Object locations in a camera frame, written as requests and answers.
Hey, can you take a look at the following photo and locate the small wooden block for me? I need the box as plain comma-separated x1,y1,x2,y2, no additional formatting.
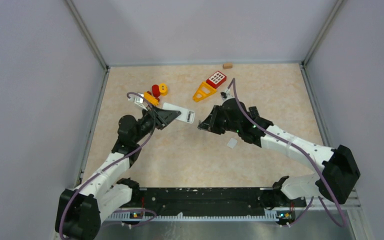
222,62,233,70

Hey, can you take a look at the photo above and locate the red toy block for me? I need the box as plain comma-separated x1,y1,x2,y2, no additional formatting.
206,71,227,89

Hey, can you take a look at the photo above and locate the yellow triangle toy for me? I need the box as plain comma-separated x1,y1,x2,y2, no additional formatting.
192,81,217,102

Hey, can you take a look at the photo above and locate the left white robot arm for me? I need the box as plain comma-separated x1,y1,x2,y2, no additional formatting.
55,106,182,240

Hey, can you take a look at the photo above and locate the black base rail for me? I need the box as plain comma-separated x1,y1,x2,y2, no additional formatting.
105,187,299,226

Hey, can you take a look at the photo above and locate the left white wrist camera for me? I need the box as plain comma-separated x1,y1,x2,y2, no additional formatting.
133,93,148,110

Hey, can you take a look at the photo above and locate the yellow ring toy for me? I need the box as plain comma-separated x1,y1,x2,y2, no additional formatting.
158,83,169,96

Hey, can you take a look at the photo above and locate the white remote control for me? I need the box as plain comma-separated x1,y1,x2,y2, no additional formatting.
162,102,196,124

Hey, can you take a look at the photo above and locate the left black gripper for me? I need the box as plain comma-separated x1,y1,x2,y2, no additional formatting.
133,103,181,143

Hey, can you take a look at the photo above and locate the red cylinder toy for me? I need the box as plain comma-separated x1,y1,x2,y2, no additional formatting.
151,84,161,98

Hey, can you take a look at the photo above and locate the white battery cover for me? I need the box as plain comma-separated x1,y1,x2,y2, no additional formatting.
226,138,238,149

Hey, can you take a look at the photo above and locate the orange toy piece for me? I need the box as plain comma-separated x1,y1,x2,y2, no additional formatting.
143,91,160,106

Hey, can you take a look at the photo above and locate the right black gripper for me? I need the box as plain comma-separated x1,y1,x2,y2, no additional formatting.
198,105,241,135

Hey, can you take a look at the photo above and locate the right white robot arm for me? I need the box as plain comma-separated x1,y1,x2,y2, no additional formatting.
198,98,361,206

